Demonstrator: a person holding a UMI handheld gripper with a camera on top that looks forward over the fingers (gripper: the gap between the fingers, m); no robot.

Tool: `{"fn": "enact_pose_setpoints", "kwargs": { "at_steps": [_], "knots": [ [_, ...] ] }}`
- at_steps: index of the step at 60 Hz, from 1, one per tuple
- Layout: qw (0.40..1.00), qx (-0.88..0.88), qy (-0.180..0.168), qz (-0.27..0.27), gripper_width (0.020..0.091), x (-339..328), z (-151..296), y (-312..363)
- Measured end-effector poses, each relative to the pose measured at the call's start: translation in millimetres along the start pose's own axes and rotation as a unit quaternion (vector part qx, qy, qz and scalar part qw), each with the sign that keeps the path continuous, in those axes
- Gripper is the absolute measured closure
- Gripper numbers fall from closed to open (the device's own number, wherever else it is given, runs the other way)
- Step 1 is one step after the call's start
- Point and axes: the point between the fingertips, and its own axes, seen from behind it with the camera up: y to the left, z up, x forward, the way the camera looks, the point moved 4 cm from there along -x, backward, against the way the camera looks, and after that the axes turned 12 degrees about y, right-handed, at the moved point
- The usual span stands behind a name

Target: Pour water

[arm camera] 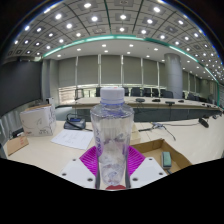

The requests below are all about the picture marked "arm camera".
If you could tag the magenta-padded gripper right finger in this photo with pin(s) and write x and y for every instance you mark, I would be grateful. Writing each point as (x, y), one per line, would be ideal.
(136, 160)

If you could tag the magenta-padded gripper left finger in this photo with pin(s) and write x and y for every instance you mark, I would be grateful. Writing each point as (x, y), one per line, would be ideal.
(88, 160)

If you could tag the clear plastic water bottle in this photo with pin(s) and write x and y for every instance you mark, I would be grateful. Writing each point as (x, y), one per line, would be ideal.
(111, 133)

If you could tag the white paper sheet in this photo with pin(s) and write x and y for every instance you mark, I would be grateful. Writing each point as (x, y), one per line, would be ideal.
(73, 139)

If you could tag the green whiteboard eraser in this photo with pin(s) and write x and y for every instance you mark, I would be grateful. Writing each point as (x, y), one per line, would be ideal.
(166, 159)

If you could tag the open cardboard box, red side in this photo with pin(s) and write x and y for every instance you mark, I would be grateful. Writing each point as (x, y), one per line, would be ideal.
(180, 156)

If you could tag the white printed cardboard box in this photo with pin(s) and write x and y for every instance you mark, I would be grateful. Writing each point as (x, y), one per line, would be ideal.
(38, 120)

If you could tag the row of black office chairs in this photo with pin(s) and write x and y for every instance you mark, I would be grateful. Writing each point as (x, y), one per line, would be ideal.
(146, 92)

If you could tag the flat brown cardboard piece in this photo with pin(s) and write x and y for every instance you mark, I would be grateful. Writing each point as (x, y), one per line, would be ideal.
(17, 145)

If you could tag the black box-shaped device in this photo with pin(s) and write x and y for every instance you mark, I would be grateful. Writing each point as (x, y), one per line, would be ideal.
(18, 132)

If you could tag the black table microphone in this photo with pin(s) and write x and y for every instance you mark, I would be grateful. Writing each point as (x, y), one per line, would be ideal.
(203, 122)

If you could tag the group of ceiling lights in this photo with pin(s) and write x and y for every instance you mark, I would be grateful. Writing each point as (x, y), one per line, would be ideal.
(123, 16)

